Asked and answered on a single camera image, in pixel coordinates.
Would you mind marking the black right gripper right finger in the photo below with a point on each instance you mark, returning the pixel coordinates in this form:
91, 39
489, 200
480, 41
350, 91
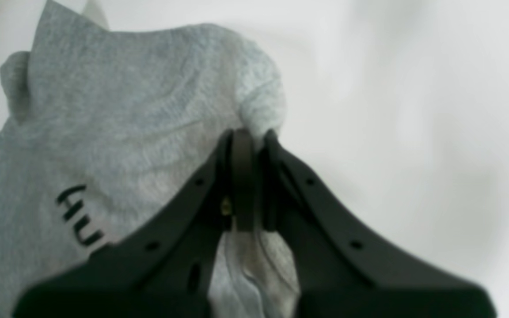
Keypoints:
344, 268

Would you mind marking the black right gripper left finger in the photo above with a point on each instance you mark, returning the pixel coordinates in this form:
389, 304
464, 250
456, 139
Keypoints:
163, 270

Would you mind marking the grey t-shirt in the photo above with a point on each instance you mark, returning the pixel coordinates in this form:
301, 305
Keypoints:
105, 127

